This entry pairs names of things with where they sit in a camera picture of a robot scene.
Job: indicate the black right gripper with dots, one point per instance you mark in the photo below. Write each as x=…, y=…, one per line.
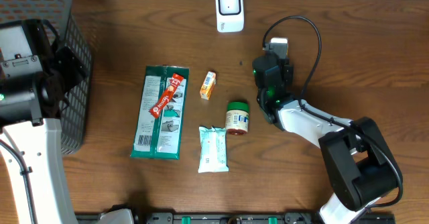
x=289, y=73

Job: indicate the green lid jar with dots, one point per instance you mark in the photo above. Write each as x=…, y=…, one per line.
x=237, y=118

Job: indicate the orange snack packet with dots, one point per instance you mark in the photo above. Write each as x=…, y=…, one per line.
x=208, y=85

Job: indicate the light blue wipes pack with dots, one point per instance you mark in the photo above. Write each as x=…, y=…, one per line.
x=213, y=155

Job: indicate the red Nescafe coffee stick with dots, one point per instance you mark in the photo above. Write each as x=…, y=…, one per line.
x=167, y=95

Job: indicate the green white package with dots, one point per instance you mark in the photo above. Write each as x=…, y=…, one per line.
x=160, y=138

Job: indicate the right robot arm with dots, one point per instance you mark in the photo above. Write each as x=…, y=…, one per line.
x=360, y=166

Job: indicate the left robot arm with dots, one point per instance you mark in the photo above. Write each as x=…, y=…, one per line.
x=36, y=76

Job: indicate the grey plastic mesh basket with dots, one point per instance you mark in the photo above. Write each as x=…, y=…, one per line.
x=58, y=13

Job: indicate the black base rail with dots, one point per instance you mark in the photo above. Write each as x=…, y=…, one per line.
x=285, y=218

